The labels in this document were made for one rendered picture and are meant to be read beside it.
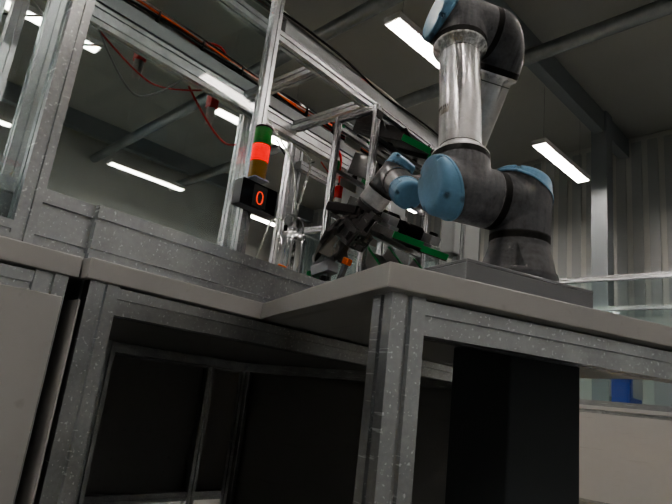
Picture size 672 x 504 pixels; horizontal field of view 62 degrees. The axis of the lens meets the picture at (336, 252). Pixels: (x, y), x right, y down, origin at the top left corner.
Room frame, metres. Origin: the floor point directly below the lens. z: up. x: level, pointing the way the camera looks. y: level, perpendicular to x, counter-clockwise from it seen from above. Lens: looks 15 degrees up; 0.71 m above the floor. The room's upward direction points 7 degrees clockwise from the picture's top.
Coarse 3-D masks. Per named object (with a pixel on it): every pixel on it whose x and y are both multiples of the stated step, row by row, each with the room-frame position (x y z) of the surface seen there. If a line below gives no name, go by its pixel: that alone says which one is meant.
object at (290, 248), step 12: (288, 228) 2.46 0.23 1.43; (276, 240) 2.49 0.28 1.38; (288, 240) 2.42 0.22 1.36; (300, 240) 2.43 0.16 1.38; (276, 252) 2.45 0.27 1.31; (288, 252) 2.42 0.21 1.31; (300, 252) 2.44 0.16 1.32; (276, 264) 2.44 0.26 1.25; (288, 264) 2.42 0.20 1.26; (300, 264) 2.45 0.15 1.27
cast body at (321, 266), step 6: (312, 258) 1.51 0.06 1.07; (318, 258) 1.49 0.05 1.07; (324, 258) 1.48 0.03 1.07; (330, 258) 1.50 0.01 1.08; (318, 264) 1.49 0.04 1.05; (324, 264) 1.48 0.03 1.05; (330, 264) 1.48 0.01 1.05; (336, 264) 1.50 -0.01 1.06; (312, 270) 1.50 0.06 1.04; (318, 270) 1.49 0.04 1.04; (324, 270) 1.47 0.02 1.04; (330, 270) 1.47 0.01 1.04; (336, 270) 1.49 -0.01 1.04; (312, 276) 1.53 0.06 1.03; (318, 276) 1.52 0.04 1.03
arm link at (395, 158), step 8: (392, 160) 1.32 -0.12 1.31; (400, 160) 1.31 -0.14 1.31; (408, 160) 1.35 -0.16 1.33; (384, 168) 1.34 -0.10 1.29; (392, 168) 1.31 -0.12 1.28; (408, 168) 1.32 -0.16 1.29; (376, 176) 1.36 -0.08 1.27; (384, 176) 1.40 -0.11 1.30; (376, 184) 1.35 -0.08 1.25; (384, 192) 1.36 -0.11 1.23
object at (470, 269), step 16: (448, 272) 0.93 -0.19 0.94; (464, 272) 0.89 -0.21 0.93; (480, 272) 0.89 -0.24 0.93; (496, 272) 0.91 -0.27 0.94; (512, 272) 0.92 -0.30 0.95; (512, 288) 0.92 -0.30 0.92; (528, 288) 0.94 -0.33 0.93; (544, 288) 0.95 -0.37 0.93; (560, 288) 0.96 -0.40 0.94; (576, 288) 0.98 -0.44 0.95; (576, 304) 0.98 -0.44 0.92; (592, 304) 1.00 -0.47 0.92
